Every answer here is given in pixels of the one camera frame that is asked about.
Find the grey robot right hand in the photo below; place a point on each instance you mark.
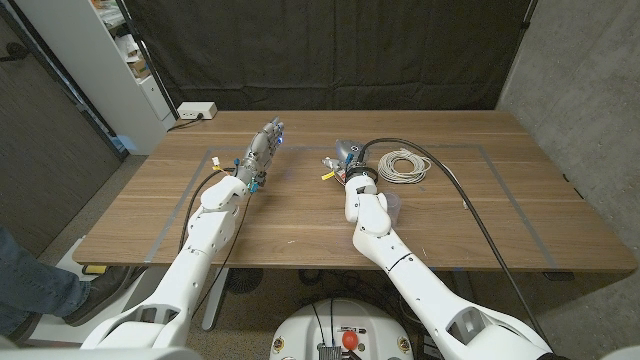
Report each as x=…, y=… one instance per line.
x=351, y=152

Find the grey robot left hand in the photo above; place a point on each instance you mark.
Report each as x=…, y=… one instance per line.
x=260, y=150

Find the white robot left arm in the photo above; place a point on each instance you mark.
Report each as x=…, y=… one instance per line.
x=190, y=265

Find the clear plastic cup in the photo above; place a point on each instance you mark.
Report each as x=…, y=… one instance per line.
x=395, y=207

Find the white power strip box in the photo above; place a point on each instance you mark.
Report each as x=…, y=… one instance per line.
x=196, y=110

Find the black backdrop curtain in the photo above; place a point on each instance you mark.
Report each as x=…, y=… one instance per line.
x=330, y=50

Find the round black fan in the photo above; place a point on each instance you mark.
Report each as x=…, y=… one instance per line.
x=244, y=280

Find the black backdrop stand pole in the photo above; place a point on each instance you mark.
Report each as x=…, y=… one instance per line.
x=150, y=65
x=527, y=17

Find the small cardboard box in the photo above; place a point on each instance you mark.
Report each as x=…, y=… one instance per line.
x=140, y=67

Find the grey metal table leg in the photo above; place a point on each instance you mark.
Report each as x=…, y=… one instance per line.
x=212, y=305

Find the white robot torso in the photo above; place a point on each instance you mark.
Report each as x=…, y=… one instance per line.
x=310, y=330

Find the white shelf cabinet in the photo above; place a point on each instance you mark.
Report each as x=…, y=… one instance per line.
x=95, y=65

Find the red emergency stop button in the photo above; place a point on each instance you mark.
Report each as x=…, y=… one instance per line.
x=350, y=340

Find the dark shoe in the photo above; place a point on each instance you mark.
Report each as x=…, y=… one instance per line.
x=100, y=292

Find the person's leg in jeans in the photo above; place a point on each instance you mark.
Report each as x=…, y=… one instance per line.
x=30, y=285

